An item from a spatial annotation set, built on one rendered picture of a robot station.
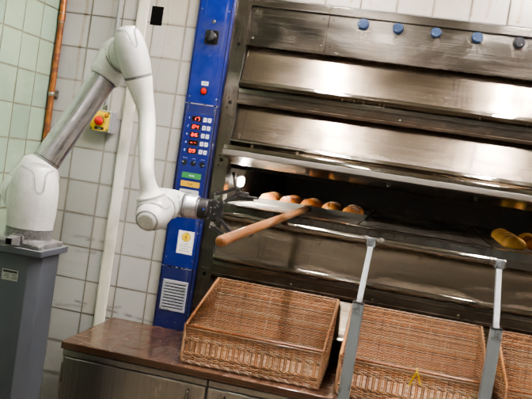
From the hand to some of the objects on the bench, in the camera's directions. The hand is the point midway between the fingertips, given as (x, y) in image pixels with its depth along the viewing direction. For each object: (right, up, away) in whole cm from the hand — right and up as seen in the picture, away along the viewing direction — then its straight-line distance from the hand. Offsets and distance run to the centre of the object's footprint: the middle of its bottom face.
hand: (252, 216), depth 275 cm
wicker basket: (+119, -80, +13) cm, 144 cm away
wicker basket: (+2, -60, +35) cm, 70 cm away
